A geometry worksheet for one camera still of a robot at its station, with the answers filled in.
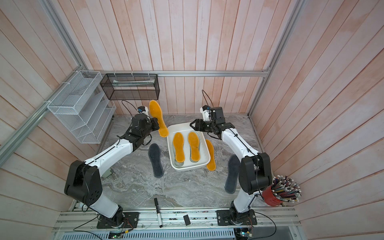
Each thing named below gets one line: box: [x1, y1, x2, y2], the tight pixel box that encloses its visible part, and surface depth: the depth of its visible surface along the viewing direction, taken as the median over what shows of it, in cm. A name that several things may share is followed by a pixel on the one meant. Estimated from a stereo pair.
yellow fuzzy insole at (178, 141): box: [173, 132, 186, 163], surface depth 103 cm
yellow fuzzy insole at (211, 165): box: [206, 139, 216, 171], surface depth 94 cm
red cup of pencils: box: [262, 175, 302, 207], surface depth 69 cm
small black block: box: [183, 214, 191, 226], surface depth 75 cm
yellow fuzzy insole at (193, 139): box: [188, 131, 201, 162], surface depth 100 cm
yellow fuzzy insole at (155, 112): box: [149, 100, 170, 138], surface depth 87 cm
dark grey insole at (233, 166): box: [224, 154, 241, 194], surface depth 90 cm
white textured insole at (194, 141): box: [188, 130, 201, 163], surface depth 100 cm
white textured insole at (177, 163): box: [172, 141, 185, 167], surface depth 95 cm
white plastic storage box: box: [167, 122, 208, 172], surface depth 99 cm
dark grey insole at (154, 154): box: [148, 143, 164, 178], surface depth 96 cm
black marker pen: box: [154, 197, 163, 228], surface depth 76 cm
